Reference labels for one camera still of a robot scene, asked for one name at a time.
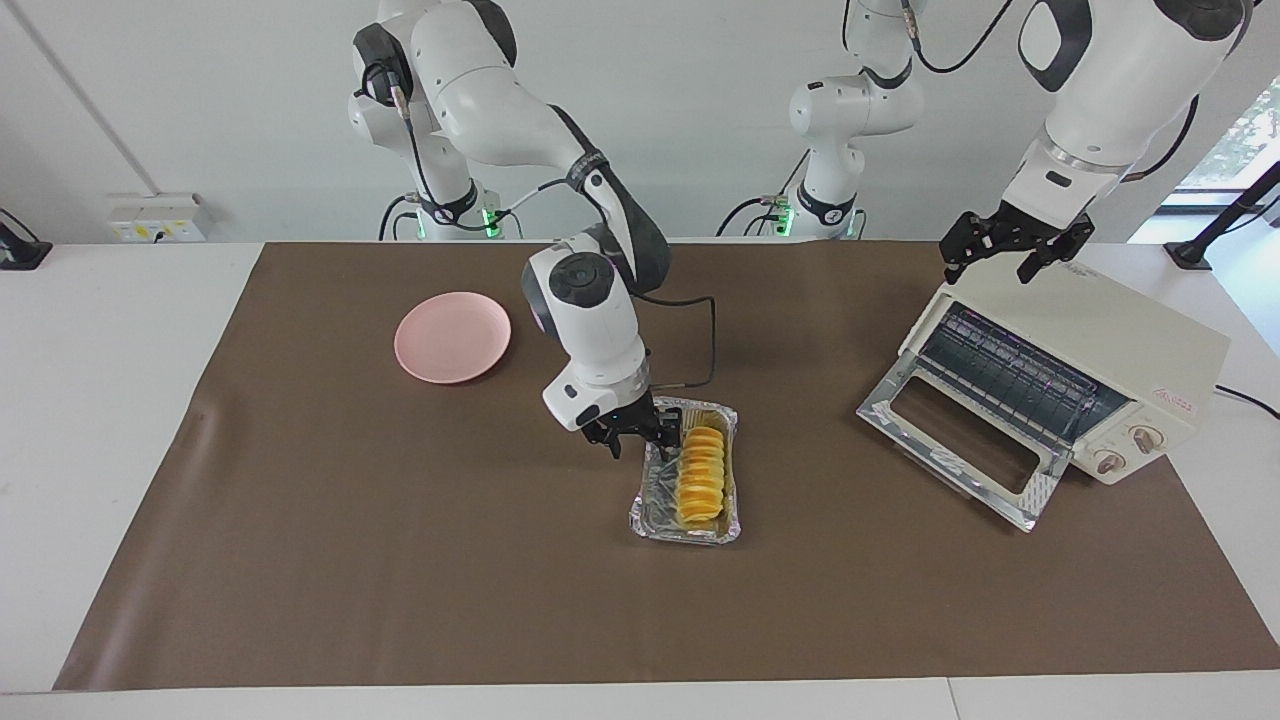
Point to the black stand with pole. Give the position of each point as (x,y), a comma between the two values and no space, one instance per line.
(1210,235)

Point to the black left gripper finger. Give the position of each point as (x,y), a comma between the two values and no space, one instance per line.
(957,262)
(1033,268)

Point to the black table clamp mount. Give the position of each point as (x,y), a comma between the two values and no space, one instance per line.
(22,250)

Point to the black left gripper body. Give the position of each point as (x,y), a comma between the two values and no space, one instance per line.
(1020,228)

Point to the sliced yellow bread loaf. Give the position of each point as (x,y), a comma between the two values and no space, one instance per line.
(700,480)

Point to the pink round plate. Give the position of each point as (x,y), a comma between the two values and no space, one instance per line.
(452,338)

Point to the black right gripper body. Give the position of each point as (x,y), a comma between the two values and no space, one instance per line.
(620,422)

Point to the glass oven door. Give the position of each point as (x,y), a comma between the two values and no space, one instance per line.
(960,455)

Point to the brown table mat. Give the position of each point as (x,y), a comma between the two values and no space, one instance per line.
(400,520)

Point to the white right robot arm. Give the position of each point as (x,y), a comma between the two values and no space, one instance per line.
(500,90)

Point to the oven control knob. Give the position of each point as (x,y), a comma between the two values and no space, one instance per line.
(1145,438)
(1109,463)

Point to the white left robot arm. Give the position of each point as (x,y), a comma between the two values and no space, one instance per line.
(1110,90)

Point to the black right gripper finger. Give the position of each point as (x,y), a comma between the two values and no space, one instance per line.
(668,428)
(612,447)

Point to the cream toaster oven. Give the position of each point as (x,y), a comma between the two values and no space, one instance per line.
(1110,350)

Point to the aluminium foil tray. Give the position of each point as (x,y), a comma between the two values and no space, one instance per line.
(655,500)

